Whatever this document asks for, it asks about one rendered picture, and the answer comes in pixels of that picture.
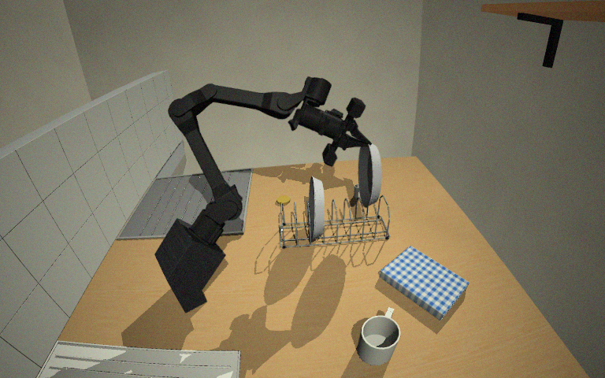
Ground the dark grey tiled splashback wall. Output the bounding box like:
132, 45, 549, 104
0, 70, 185, 378

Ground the blue and white checkered towel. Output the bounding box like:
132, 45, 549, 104
380, 246, 470, 321

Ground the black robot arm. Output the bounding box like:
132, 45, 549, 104
168, 76, 332, 246

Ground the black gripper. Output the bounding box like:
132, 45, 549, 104
314, 98, 372, 167

